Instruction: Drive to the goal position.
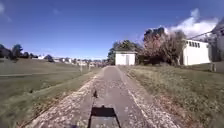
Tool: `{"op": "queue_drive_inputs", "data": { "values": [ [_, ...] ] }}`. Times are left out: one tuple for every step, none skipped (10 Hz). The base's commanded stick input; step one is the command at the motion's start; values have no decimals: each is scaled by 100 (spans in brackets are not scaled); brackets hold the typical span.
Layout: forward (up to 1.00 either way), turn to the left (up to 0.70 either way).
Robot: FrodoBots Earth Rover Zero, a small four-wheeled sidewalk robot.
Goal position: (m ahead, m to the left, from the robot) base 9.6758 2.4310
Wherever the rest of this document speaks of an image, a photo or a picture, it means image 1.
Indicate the cluster of dark trees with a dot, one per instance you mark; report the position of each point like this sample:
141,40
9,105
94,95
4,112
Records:
15,52

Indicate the row of distant houses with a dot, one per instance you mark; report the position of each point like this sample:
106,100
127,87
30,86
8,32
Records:
71,61

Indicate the large white building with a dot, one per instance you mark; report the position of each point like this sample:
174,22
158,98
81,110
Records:
196,52

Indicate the dark green tree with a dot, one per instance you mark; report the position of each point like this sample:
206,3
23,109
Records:
121,46

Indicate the reddish brown tree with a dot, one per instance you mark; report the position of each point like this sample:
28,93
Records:
156,45

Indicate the grass field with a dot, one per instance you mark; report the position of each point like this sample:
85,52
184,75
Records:
40,76

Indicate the grey paved path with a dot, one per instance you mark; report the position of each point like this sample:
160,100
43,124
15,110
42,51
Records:
111,87

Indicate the brown leafy tree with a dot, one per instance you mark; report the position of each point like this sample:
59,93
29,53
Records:
174,46

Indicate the dry grass slope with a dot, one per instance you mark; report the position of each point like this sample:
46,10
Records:
180,88

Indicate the small white shed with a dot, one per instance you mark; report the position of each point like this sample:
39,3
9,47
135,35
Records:
125,58

